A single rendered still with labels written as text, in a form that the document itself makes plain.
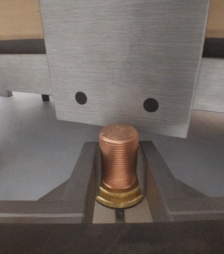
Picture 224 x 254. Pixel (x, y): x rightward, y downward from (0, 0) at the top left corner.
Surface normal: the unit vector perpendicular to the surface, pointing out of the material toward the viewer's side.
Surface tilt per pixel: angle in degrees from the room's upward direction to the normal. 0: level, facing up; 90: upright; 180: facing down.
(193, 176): 180
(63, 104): 90
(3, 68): 90
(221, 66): 90
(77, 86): 90
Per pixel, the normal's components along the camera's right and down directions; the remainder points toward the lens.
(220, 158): -0.02, -0.89
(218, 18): -0.33, 0.44
